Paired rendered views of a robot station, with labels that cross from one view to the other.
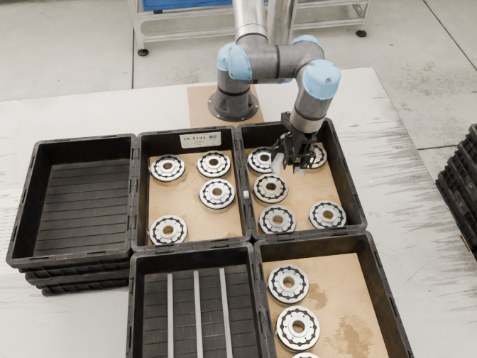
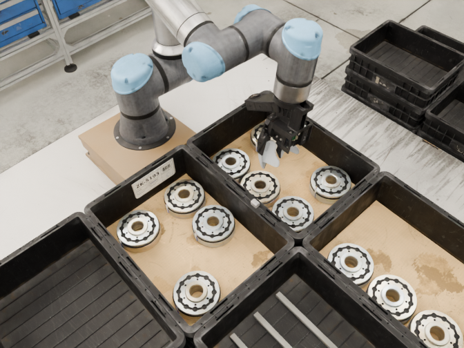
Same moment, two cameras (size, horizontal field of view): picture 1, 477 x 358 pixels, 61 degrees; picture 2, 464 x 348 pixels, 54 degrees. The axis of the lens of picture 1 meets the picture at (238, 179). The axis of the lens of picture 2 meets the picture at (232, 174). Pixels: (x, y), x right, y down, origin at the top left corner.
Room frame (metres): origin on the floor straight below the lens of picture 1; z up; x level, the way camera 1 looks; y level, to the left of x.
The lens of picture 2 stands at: (0.14, 0.35, 1.78)
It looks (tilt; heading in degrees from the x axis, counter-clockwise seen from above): 52 degrees down; 326
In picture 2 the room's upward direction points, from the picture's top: 2 degrees counter-clockwise
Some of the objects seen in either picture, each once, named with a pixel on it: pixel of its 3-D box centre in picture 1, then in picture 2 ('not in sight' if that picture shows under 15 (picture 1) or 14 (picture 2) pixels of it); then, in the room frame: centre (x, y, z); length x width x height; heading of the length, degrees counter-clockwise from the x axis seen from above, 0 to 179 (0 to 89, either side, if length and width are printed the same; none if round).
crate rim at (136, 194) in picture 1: (189, 183); (186, 227); (0.65, 0.14, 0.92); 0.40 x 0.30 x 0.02; 6
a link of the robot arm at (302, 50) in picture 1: (300, 61); (257, 34); (0.76, -0.14, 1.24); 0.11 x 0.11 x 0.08; 5
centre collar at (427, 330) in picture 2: not in sight; (437, 333); (0.17, -0.15, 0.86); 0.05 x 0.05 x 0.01
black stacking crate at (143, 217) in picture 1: (191, 194); (188, 239); (0.65, 0.14, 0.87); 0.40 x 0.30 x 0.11; 6
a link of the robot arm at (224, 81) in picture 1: (236, 66); (137, 83); (1.11, 0.01, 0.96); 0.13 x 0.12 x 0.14; 95
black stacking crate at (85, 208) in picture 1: (84, 203); (74, 325); (0.62, 0.43, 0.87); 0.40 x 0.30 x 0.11; 6
